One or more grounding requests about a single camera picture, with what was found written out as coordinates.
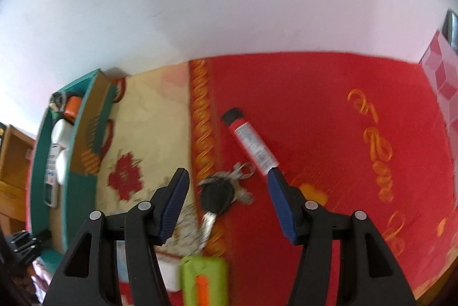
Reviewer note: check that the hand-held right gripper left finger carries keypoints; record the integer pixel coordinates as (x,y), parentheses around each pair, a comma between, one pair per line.
(175,202)

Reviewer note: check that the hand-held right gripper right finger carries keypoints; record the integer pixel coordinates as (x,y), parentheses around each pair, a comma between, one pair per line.
(282,202)

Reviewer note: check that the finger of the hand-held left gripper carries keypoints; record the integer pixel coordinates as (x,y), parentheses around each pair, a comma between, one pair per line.
(23,243)

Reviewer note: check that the bunch of keys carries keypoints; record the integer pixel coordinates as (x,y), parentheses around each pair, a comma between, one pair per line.
(216,198)

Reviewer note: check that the grey remote control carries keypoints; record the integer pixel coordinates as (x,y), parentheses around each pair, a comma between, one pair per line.
(50,191)

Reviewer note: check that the red tube with black cap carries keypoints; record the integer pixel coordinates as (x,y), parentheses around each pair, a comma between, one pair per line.
(250,141)

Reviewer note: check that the green utility knife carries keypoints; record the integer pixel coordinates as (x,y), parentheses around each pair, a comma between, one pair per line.
(204,277)

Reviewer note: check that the teal cardboard box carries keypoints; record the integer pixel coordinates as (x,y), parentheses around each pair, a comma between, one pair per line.
(37,162)

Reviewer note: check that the white earbuds case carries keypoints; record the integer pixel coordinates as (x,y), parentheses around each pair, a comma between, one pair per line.
(62,166)

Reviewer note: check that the orange jar with white lid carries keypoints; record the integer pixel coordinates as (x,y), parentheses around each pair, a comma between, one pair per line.
(62,134)

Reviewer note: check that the monkey toy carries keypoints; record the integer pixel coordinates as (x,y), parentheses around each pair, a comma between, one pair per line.
(71,107)

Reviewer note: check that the wooden shelf unit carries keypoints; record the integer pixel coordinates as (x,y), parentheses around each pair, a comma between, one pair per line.
(14,155)

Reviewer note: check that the red printed tablecloth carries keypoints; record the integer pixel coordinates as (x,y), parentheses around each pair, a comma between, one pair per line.
(322,112)

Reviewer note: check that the pink patterned box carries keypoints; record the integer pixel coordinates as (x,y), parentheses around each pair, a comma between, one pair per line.
(442,76)

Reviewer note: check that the small dark device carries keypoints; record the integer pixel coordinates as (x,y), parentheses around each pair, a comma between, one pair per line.
(451,30)

